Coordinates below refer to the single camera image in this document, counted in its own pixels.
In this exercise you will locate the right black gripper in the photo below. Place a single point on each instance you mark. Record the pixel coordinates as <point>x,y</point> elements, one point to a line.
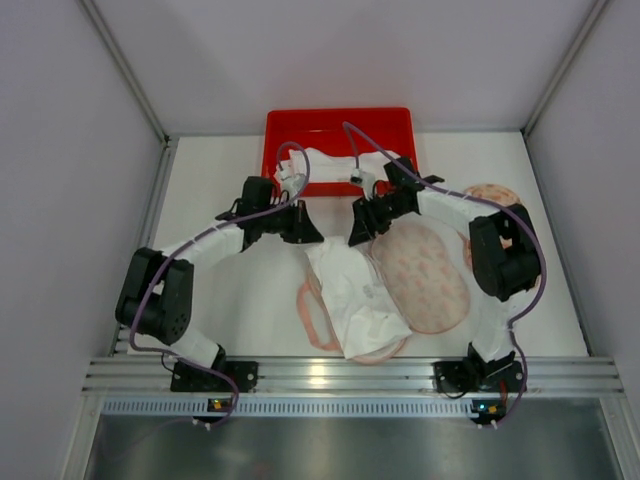
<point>373,212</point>

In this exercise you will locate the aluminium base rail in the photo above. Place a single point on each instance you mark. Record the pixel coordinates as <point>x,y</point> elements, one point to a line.
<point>287,387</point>

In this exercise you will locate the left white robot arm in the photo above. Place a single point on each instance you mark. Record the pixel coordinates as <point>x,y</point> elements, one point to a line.
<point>156,299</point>

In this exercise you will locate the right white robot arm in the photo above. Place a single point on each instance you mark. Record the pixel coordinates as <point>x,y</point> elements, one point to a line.
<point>508,264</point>

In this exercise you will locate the red plastic bin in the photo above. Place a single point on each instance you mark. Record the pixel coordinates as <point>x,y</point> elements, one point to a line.
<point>322,130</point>

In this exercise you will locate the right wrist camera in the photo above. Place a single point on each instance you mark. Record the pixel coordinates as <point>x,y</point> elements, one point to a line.
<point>366,181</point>

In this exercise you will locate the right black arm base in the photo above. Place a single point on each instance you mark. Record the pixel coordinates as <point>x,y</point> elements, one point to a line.
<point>456,378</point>

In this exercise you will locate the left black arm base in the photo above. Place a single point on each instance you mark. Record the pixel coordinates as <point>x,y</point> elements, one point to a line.
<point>187,379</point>

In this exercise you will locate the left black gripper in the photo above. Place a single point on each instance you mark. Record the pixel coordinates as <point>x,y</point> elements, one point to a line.
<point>296,221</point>

